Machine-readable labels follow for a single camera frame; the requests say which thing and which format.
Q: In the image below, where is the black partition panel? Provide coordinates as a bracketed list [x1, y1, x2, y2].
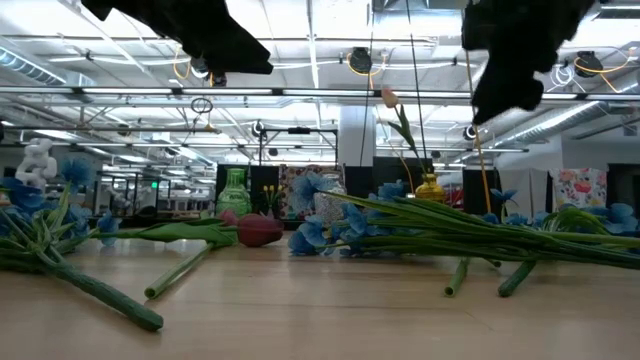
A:
[372, 157, 436, 194]
[215, 163, 281, 221]
[462, 168, 501, 216]

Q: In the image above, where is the black metal stand frame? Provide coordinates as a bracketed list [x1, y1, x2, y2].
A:
[257, 127, 340, 166]

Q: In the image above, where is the black ceiling cable reel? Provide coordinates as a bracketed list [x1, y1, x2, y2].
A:
[574, 49, 604, 79]
[348, 46, 374, 76]
[189, 54, 229, 87]

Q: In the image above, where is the clear textured glass vase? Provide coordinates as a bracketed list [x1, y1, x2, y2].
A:
[312, 182, 347, 226]

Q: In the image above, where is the dark dotted patterned cloth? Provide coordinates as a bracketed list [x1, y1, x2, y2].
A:
[278, 164, 346, 221]

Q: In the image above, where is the small vase with yellow flowers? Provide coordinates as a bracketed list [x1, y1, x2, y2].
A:
[262, 184, 284, 220]

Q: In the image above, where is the yellow hanging cable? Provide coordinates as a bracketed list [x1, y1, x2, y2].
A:
[464, 49, 494, 214]

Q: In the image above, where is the green glass vase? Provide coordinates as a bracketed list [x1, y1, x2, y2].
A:
[215, 168, 253, 219]

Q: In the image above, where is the yellow glass vase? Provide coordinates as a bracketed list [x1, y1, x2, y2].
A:
[414, 173, 447, 204]

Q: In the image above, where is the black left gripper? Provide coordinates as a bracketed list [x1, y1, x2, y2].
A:
[82, 0, 274, 75]

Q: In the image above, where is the overhead frame light bar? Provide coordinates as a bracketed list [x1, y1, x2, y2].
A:
[0, 85, 640, 101]

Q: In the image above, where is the black aluminium table frame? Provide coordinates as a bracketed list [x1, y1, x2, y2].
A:
[74, 213, 301, 232]

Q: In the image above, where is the colourful floral cloth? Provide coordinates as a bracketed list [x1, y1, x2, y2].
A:
[549, 168, 609, 211]

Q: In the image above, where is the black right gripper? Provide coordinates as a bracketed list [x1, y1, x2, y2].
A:
[462, 0, 596, 125]

